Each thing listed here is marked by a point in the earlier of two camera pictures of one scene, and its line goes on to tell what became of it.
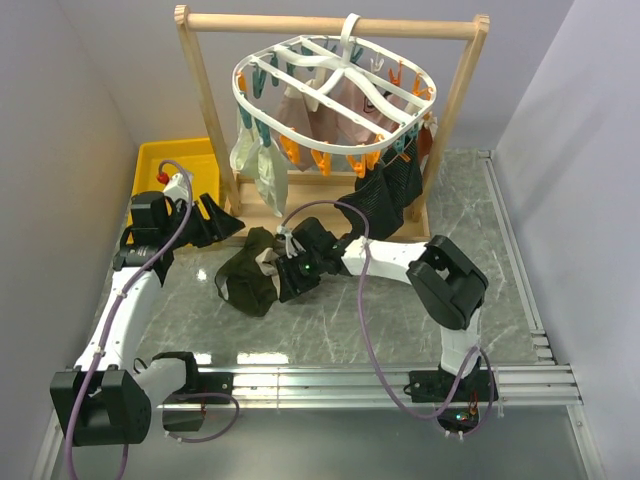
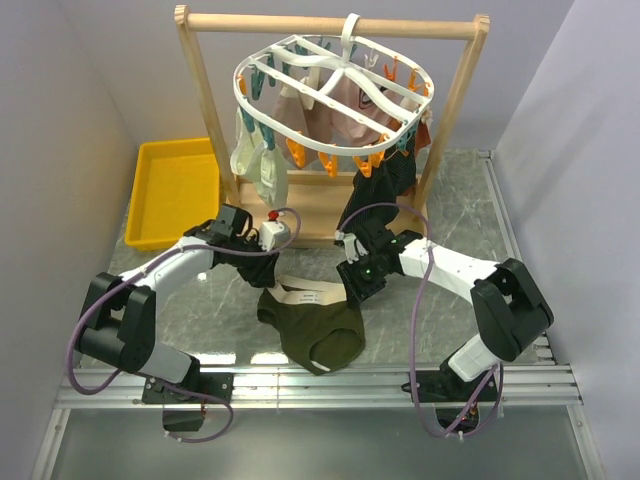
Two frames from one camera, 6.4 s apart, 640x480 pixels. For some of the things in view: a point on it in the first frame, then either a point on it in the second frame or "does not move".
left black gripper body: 169,230 to 253,266
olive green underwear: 250,281 to 321,329
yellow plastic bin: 198,157 does not move
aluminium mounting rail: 541,386 does not move
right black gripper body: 305,268 to 364,277
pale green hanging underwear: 267,164 does not move
